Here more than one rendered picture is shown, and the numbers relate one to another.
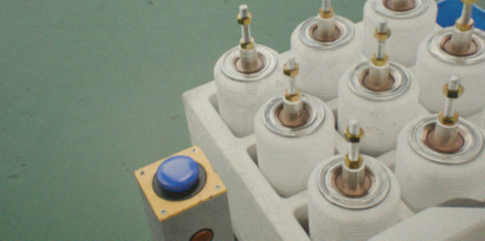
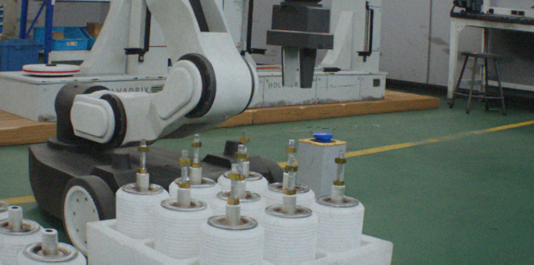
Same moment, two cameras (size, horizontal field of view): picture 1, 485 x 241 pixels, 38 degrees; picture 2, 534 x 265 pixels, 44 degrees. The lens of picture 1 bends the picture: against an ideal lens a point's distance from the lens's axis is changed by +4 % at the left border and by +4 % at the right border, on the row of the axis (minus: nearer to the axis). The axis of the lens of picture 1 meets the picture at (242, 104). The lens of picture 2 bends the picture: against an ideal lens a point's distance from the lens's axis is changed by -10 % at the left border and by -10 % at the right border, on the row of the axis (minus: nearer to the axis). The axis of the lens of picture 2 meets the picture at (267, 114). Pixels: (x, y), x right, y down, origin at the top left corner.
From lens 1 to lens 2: 185 cm
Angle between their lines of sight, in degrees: 127
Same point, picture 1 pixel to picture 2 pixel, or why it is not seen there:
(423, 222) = (217, 58)
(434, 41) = (202, 205)
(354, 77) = (255, 196)
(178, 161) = (325, 134)
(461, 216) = (209, 49)
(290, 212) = not seen: hidden behind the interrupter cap
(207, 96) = (372, 242)
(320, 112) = (272, 187)
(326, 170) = (258, 177)
